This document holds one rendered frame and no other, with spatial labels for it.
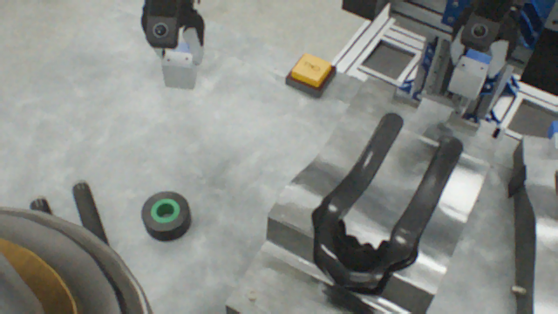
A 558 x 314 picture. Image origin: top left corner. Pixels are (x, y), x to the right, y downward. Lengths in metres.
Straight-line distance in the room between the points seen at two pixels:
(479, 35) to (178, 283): 0.60
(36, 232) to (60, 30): 2.54
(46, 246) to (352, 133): 0.89
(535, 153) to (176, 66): 0.64
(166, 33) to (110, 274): 0.76
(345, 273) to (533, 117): 1.32
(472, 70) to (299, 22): 1.59
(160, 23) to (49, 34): 1.80
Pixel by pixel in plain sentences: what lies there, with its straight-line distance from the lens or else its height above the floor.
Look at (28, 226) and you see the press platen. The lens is 0.17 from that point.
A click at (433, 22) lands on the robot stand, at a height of 0.72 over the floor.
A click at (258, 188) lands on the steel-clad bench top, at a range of 1.06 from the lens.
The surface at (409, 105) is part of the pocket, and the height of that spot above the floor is 0.86.
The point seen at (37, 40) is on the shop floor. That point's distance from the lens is 2.68.
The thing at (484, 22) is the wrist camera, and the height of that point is 1.10.
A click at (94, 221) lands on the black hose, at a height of 0.85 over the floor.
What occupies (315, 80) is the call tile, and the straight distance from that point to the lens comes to 1.18.
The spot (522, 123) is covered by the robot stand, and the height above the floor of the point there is 0.21.
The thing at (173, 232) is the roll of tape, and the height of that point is 0.83.
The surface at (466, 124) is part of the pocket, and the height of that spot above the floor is 0.87.
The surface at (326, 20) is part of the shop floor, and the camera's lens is 2.61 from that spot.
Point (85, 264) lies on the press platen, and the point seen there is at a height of 1.54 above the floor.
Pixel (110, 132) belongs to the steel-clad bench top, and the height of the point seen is 0.80.
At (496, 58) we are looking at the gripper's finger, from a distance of 1.06.
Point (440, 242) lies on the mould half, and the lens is 0.90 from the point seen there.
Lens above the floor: 1.68
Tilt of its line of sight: 54 degrees down
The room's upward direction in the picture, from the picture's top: 1 degrees clockwise
